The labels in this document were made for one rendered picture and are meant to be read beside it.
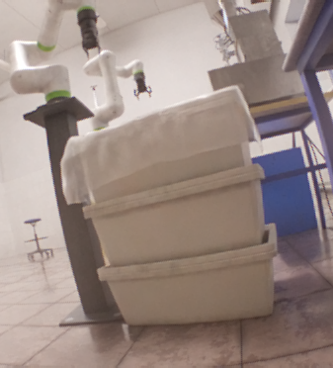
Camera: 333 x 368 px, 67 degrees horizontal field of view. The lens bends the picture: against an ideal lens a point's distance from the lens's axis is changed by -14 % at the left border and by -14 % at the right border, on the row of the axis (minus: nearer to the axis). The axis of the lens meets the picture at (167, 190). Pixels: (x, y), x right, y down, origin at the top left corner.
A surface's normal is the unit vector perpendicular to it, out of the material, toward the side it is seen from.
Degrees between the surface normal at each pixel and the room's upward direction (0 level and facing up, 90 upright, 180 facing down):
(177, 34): 90
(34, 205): 90
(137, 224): 96
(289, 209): 90
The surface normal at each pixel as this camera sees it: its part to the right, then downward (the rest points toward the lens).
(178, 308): -0.33, 0.14
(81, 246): -0.08, -0.04
